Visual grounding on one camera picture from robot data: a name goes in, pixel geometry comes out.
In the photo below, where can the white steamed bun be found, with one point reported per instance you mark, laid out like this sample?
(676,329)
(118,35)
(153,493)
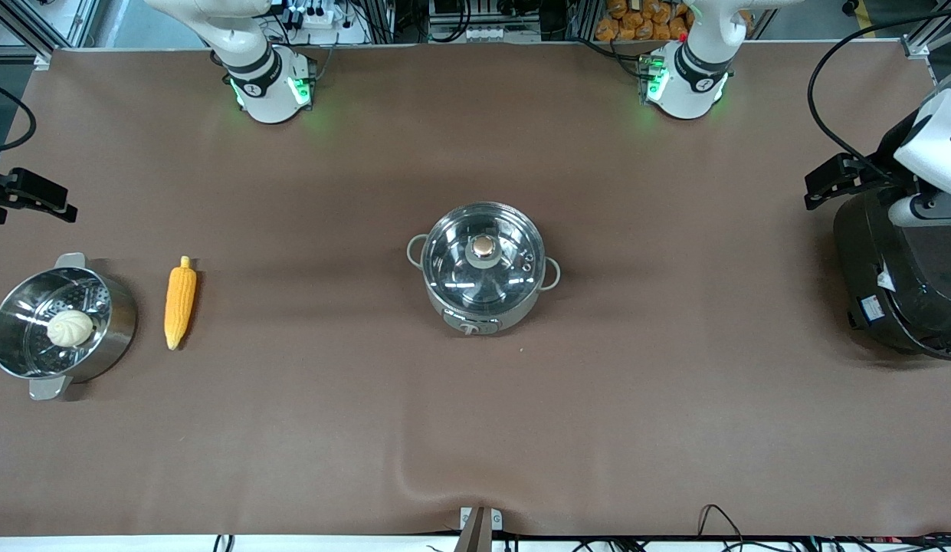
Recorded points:
(69,328)

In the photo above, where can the grey electric cooking pot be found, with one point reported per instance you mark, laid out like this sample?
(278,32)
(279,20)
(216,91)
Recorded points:
(475,326)

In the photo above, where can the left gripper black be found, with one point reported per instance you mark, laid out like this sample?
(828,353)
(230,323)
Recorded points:
(883,165)

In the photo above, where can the white empty power strip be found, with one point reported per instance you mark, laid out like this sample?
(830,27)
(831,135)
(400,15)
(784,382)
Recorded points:
(490,34)

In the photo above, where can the brown table mat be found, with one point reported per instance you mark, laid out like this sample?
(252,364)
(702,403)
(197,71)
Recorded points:
(291,422)

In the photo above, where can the yellow corn cob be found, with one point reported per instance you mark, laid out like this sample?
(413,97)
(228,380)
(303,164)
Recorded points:
(180,303)

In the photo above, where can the steel steamer pot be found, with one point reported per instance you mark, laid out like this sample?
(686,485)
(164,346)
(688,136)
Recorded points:
(115,322)

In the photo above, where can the black rice cooker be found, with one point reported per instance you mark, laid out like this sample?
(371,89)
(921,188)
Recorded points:
(904,291)

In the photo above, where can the grey metal bracket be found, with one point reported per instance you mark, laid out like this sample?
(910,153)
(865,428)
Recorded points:
(494,520)

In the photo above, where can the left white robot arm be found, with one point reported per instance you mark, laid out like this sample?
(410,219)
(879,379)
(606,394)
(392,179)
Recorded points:
(686,88)

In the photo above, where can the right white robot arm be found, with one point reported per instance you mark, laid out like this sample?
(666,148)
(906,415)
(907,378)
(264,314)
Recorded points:
(264,84)

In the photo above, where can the glass pot lid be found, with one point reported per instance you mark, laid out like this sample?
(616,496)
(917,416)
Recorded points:
(452,268)

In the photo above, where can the white power strip with plugs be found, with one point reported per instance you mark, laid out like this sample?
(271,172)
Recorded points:
(318,15)

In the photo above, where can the bag of orange buns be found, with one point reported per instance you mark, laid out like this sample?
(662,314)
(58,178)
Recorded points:
(636,23)

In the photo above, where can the aluminium frame profile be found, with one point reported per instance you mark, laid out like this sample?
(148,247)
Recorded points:
(23,29)
(916,46)

